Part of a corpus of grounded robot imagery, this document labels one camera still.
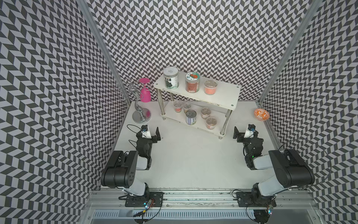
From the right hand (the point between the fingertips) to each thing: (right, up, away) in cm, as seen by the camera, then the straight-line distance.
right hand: (242, 128), depth 90 cm
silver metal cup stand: (-72, +8, +19) cm, 75 cm away
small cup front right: (-20, +4, +1) cm, 20 cm away
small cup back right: (-23, +10, +6) cm, 26 cm away
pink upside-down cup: (-67, +24, +12) cm, 72 cm away
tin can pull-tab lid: (-34, +7, +1) cm, 34 cm away
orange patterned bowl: (+22, +9, +17) cm, 29 cm away
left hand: (-60, 0, 0) cm, 60 cm away
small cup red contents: (-43, +15, +11) cm, 47 cm away
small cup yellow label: (-36, +15, +10) cm, 40 cm away
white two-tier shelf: (-18, +15, -18) cm, 30 cm away
